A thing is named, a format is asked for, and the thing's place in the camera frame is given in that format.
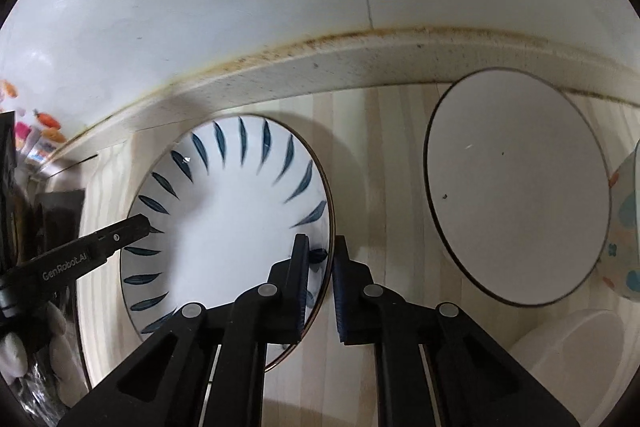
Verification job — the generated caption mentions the colourful packets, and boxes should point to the colourful packets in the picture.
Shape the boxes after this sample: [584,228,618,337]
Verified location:
[0,79,68,168]

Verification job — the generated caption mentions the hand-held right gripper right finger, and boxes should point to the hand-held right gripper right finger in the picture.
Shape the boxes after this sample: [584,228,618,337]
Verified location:
[332,235,581,427]

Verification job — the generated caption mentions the blue leaf pattern plate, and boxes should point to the blue leaf pattern plate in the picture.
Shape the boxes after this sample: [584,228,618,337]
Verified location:
[119,114,335,374]

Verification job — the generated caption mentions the white bowl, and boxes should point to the white bowl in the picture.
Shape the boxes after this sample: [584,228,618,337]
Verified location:
[506,308,627,427]

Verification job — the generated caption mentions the dark box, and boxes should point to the dark box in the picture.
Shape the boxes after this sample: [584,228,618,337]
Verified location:
[33,190,87,242]

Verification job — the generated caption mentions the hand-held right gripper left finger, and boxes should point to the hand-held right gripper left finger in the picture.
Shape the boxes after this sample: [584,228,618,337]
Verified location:
[57,234,311,427]

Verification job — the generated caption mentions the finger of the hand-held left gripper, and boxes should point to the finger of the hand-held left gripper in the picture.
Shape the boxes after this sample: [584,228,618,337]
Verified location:
[91,214,151,264]

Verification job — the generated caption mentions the person's left hand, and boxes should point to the person's left hand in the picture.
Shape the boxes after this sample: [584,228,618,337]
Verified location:
[0,299,90,408]

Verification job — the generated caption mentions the plain white plate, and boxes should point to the plain white plate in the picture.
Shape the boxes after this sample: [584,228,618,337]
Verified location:
[423,67,612,307]

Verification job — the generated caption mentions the colourful patterned bowl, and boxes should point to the colourful patterned bowl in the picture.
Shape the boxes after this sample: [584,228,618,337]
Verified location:
[596,141,640,299]

